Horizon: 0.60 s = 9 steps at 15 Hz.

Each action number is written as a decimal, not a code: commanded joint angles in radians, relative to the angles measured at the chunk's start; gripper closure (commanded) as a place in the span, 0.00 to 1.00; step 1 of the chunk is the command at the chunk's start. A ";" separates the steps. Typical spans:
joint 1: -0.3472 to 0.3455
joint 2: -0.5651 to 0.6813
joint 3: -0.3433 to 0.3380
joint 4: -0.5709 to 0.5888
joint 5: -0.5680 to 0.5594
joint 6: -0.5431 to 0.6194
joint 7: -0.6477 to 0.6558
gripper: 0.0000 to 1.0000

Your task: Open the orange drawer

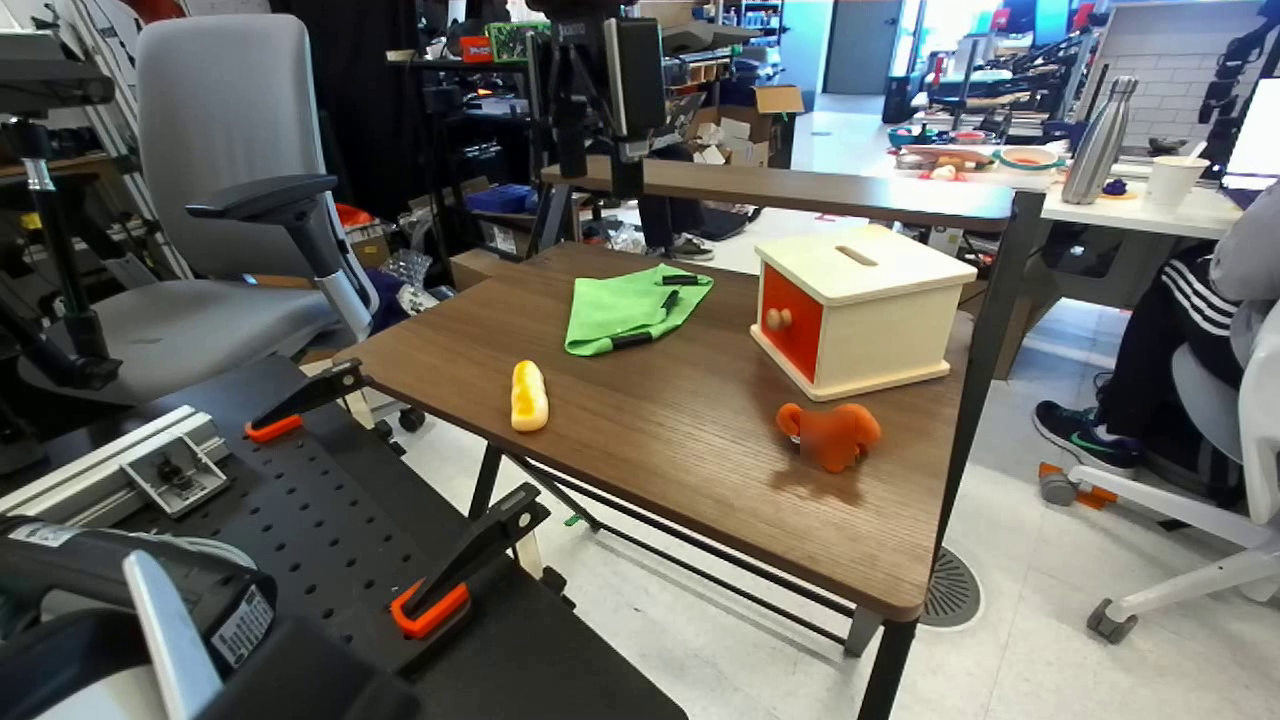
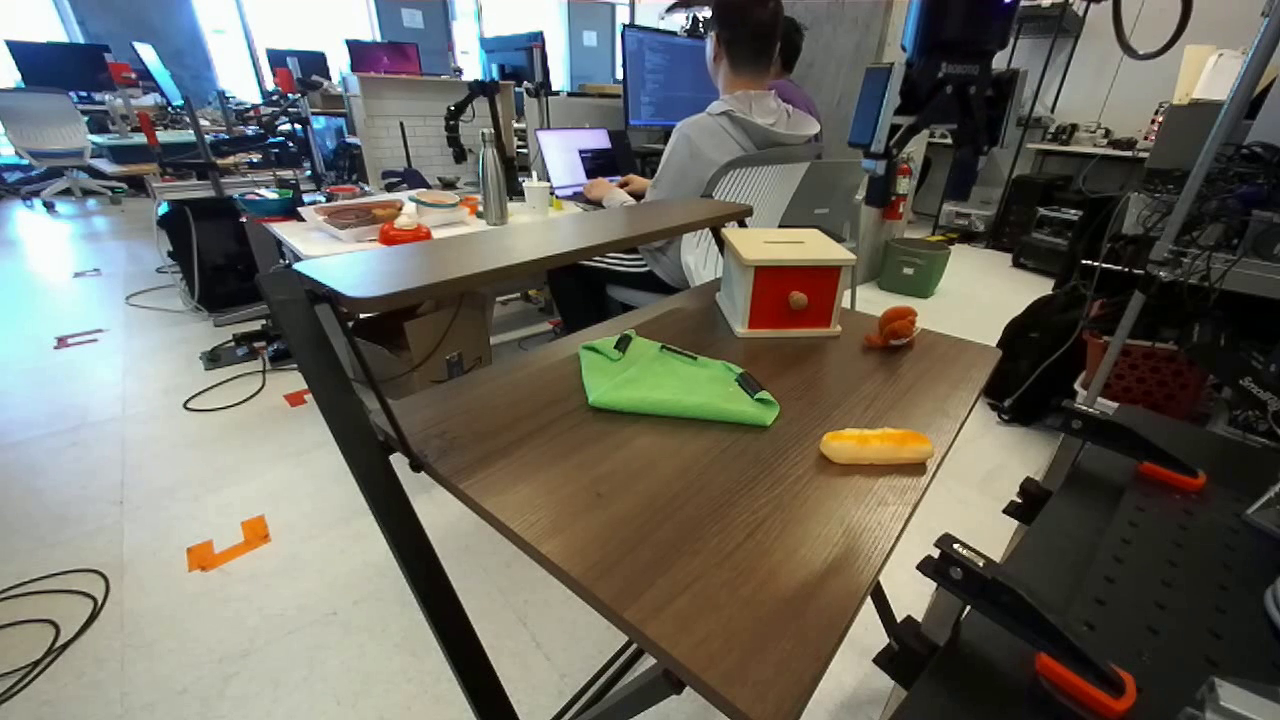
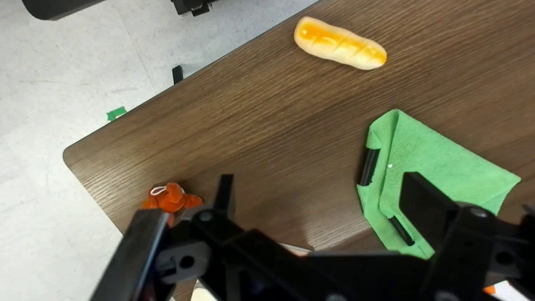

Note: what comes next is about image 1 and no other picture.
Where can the black camera tripod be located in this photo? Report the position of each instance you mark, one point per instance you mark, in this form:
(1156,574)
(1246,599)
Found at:
(626,66)

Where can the grey desk divider panel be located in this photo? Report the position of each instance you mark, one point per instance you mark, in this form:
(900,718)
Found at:
(1173,66)

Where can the white plate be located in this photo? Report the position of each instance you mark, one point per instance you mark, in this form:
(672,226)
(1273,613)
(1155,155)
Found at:
(1032,155)

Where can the cream wooden box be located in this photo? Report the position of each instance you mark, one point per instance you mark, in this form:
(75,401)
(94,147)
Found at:
(882,321)

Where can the small cardboard box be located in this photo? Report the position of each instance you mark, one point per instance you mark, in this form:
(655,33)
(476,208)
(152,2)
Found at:
(779,97)

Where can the steel water bottle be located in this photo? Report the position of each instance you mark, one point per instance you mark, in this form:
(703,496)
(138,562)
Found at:
(1101,143)

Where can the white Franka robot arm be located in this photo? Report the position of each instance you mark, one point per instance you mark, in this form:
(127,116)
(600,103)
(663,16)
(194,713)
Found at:
(163,624)

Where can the grey office chair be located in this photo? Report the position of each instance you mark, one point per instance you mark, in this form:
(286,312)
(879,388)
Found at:
(227,123)

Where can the green cloth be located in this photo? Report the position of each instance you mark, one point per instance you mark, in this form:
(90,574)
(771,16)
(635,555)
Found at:
(622,312)

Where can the aluminium rail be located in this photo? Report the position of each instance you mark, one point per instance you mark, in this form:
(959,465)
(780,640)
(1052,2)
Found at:
(94,465)

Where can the orange drawer with knob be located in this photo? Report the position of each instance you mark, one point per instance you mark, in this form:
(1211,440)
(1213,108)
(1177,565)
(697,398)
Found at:
(800,334)

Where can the food tray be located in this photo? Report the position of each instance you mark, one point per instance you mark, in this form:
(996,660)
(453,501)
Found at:
(945,157)

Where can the white office chair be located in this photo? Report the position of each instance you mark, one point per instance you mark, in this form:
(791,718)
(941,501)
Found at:
(1263,415)

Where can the yellow corn toy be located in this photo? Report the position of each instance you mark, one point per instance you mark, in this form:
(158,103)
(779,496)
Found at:
(530,398)

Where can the open laptop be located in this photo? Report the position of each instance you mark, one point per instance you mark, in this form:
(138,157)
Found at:
(1263,135)

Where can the orange plush toy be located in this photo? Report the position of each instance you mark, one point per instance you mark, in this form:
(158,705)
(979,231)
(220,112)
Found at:
(832,436)

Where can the white cup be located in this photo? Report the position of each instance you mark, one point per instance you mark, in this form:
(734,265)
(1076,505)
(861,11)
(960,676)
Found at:
(1173,181)

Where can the black perforated mounting table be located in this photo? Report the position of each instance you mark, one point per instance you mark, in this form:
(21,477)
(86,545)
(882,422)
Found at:
(335,523)

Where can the black metal table frame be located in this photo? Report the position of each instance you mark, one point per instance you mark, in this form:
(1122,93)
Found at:
(887,665)

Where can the person in grey hoodie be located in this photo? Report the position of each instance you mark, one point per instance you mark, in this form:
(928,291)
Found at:
(1173,334)

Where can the round floor drain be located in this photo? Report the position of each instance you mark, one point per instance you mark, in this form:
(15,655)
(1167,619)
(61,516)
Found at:
(953,588)

